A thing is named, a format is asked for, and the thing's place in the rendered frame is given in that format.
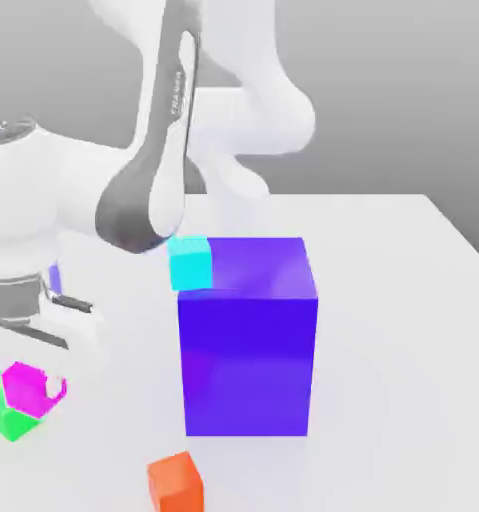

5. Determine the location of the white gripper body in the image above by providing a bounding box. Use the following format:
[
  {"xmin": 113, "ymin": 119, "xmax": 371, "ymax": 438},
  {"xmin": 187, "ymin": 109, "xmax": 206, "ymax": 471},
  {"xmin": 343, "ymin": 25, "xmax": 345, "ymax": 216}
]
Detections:
[{"xmin": 0, "ymin": 313, "xmax": 106, "ymax": 379}]

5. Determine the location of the small magenta cube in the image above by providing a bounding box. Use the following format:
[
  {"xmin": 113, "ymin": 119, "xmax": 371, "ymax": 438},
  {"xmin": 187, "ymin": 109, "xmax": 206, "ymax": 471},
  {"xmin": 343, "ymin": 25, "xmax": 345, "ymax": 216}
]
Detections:
[{"xmin": 0, "ymin": 360, "xmax": 69, "ymax": 421}]

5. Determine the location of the small green cube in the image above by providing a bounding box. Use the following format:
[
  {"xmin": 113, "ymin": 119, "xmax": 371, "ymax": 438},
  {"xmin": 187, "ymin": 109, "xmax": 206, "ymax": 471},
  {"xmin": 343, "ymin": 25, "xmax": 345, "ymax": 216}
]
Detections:
[{"xmin": 0, "ymin": 390, "xmax": 41, "ymax": 443}]

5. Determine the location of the small orange cube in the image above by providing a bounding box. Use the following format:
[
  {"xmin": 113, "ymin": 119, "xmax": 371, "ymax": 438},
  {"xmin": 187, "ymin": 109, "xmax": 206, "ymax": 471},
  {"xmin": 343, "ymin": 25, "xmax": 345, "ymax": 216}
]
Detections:
[{"xmin": 146, "ymin": 451, "xmax": 205, "ymax": 512}]

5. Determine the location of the small cyan cube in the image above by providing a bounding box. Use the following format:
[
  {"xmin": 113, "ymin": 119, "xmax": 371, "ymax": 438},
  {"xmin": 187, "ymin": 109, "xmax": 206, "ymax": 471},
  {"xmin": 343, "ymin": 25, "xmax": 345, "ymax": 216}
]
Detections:
[{"xmin": 166, "ymin": 235, "xmax": 213, "ymax": 292}]

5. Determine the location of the large purple box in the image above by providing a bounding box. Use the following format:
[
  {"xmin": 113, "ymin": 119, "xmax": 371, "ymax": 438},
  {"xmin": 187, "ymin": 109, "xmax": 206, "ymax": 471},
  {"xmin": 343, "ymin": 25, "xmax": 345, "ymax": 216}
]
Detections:
[{"xmin": 177, "ymin": 236, "xmax": 319, "ymax": 438}]

